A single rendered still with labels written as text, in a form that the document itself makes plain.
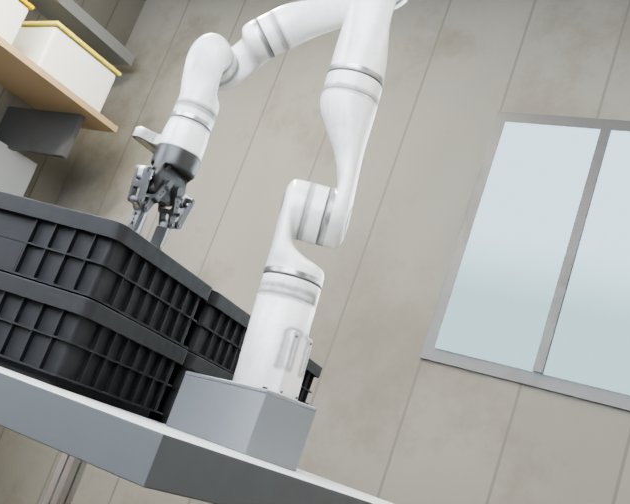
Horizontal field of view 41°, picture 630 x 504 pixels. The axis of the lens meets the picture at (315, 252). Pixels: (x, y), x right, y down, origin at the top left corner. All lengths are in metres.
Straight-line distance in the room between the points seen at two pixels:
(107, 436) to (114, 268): 0.54
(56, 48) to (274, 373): 2.95
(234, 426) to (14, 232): 0.42
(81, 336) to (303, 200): 0.38
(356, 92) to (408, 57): 2.65
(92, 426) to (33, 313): 0.53
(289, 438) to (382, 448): 2.05
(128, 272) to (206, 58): 0.39
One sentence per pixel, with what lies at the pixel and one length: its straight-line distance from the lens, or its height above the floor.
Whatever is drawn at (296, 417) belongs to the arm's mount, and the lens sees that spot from 1.24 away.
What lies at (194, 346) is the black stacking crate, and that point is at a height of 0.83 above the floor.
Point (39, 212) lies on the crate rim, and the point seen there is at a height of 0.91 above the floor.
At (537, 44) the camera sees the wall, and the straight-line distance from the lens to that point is 3.77.
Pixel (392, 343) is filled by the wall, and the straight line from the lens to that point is 3.36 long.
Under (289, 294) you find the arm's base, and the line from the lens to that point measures 1.23.
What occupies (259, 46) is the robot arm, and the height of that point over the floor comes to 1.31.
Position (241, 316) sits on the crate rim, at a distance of 1.50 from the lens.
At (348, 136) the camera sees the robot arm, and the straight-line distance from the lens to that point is 1.30.
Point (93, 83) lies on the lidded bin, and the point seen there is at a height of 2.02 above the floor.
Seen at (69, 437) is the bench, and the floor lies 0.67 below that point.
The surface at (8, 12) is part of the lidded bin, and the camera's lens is 3.86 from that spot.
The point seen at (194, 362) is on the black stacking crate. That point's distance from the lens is 1.40.
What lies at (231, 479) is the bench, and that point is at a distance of 0.72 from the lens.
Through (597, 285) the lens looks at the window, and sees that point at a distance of 3.18.
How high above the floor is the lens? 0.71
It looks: 14 degrees up
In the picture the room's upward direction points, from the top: 20 degrees clockwise
